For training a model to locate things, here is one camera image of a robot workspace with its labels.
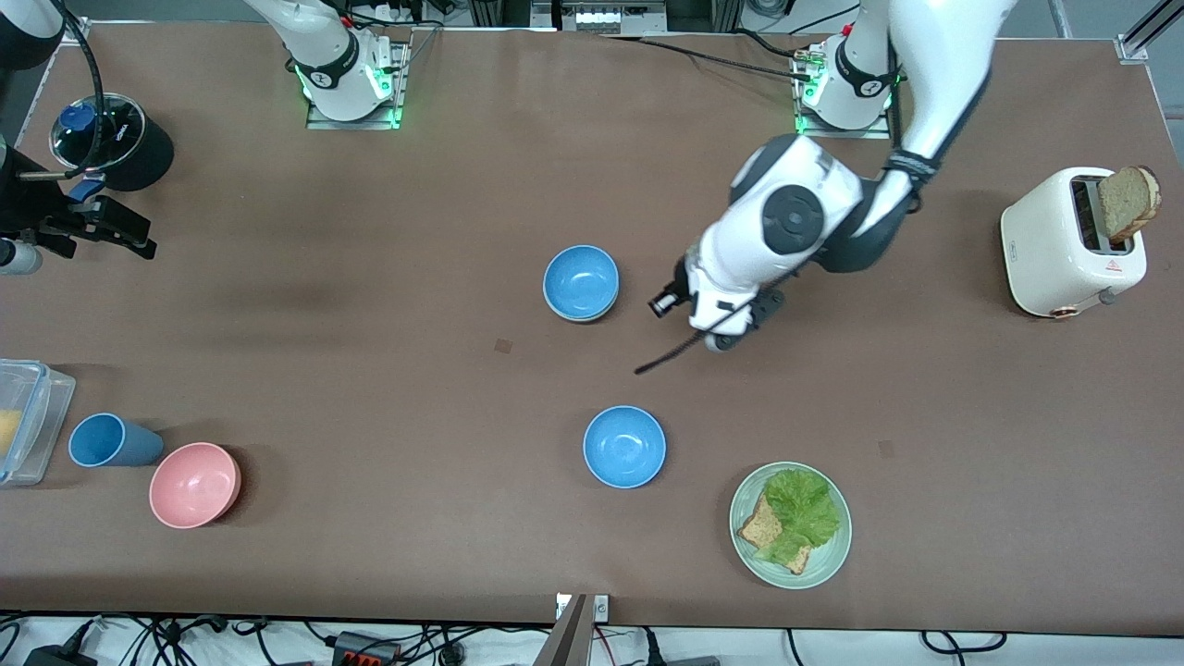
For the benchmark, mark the pink bowl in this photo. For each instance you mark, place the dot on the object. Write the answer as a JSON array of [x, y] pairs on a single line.
[[192, 486]]

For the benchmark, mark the blue bowl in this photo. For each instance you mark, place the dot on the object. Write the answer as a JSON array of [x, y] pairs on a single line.
[[624, 447], [581, 280]]

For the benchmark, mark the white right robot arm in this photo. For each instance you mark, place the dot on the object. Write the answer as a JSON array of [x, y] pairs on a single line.
[[333, 55]]

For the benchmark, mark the brown toast slice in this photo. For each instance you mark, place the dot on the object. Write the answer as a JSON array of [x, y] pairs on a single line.
[[760, 529]]

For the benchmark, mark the white toaster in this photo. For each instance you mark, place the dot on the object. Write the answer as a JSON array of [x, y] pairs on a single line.
[[1045, 240]]

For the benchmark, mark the clear plastic food container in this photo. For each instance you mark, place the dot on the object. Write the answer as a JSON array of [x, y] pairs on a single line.
[[46, 407]]

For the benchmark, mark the bread slice in toaster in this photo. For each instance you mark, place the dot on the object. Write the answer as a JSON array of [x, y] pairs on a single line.
[[1128, 203]]

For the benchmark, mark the yellow food piece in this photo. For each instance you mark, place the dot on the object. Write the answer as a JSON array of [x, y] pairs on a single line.
[[7, 435]]

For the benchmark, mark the pale green plate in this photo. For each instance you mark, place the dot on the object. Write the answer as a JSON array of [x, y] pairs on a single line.
[[823, 564]]

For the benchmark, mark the grey control box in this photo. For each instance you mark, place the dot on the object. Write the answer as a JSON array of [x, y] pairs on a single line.
[[601, 17]]

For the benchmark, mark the pale green bowl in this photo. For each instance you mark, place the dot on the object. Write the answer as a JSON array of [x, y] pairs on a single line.
[[581, 320]]

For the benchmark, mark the glass lid with blue knob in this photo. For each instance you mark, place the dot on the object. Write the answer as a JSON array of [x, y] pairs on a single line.
[[120, 129]]

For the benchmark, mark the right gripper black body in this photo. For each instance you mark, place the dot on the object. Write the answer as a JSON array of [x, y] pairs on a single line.
[[44, 218]]

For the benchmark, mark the blue plastic cup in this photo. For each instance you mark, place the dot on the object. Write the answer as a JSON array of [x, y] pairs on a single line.
[[97, 439]]

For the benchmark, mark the small white bracket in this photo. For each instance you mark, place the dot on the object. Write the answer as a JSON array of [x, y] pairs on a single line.
[[601, 608]]

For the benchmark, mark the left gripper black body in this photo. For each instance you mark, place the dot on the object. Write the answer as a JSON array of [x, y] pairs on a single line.
[[682, 280]]

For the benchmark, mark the black power adapter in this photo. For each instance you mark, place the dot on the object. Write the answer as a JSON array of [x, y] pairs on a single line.
[[55, 659]]

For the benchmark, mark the black orange power strip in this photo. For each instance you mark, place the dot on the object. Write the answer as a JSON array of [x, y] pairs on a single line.
[[365, 652]]

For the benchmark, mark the grey camera mount pole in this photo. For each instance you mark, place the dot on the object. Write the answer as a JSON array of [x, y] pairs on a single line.
[[566, 638]]

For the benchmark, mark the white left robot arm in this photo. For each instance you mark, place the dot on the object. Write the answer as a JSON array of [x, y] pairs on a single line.
[[795, 217]]

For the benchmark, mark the aluminium corner bracket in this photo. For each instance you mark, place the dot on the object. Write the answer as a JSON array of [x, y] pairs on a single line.
[[1130, 48], [79, 35]]

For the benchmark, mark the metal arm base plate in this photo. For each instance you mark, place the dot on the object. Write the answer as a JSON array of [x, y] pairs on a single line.
[[401, 65], [832, 132]]

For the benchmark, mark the green lettuce leaf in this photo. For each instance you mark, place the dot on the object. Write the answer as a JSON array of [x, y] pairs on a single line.
[[800, 509]]

